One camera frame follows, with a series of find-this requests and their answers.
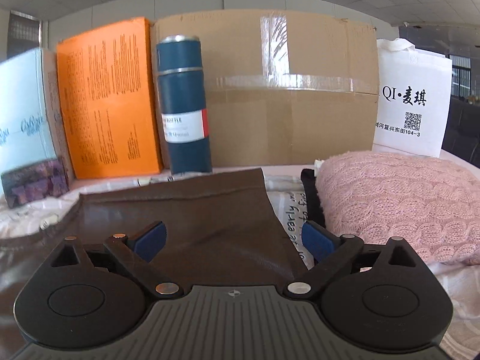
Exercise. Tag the orange printed box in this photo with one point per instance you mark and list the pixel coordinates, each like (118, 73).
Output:
(107, 101)

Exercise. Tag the white cartoon print bedsheet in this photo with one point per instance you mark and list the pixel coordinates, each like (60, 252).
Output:
(391, 305)

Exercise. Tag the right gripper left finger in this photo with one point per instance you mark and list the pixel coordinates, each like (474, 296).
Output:
(133, 255)

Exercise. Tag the pink knitted sweater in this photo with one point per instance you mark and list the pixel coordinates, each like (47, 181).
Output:
(432, 203)

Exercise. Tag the large cardboard box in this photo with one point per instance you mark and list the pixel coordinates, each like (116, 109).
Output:
(283, 87)

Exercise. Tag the brown leather garment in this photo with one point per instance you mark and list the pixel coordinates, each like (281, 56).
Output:
(220, 229)

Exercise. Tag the black smartphone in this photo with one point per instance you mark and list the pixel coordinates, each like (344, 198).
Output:
(27, 184)

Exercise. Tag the black folded garment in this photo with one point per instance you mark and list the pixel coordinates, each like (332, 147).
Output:
(314, 209)

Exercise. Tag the black leather sofa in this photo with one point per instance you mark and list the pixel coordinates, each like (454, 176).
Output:
(461, 137)

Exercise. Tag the light blue foam board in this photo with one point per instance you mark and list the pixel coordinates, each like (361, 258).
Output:
(32, 128)

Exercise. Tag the white tote bag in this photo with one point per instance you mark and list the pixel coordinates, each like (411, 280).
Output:
(414, 98)

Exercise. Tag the blue thermos bottle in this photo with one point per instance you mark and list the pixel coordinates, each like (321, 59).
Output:
(183, 107)

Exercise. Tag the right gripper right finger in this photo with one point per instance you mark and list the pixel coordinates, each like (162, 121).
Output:
(334, 257)

